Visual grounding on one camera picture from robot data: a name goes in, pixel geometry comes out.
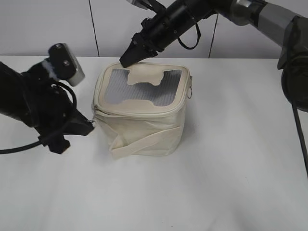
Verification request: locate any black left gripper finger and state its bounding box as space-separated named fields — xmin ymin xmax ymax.
xmin=64 ymin=109 xmax=94 ymax=135

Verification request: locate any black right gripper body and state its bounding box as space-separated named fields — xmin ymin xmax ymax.
xmin=131 ymin=12 xmax=190 ymax=57

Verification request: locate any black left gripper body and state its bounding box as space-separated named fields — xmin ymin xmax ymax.
xmin=22 ymin=63 xmax=75 ymax=154

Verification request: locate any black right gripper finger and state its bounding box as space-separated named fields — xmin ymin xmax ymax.
xmin=119 ymin=39 xmax=154 ymax=68

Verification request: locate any cream canvas zipper bag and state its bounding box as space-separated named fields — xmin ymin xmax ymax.
xmin=92 ymin=63 xmax=192 ymax=159

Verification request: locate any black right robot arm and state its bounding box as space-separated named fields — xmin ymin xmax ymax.
xmin=120 ymin=0 xmax=308 ymax=111

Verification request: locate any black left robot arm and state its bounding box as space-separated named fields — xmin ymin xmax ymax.
xmin=0 ymin=63 xmax=94 ymax=154

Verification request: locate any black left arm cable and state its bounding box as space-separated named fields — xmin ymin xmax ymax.
xmin=0 ymin=81 xmax=78 ymax=154

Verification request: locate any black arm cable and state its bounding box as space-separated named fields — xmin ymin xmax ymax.
xmin=0 ymin=81 xmax=78 ymax=154
xmin=291 ymin=101 xmax=308 ymax=179

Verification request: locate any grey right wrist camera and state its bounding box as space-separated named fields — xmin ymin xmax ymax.
xmin=127 ymin=0 xmax=154 ymax=11

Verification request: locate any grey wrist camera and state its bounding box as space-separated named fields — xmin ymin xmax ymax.
xmin=48 ymin=43 xmax=85 ymax=87
xmin=127 ymin=0 xmax=154 ymax=11

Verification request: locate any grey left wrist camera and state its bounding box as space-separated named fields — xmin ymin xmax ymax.
xmin=48 ymin=43 xmax=85 ymax=87

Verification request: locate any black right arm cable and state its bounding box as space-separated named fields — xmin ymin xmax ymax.
xmin=291 ymin=101 xmax=308 ymax=179

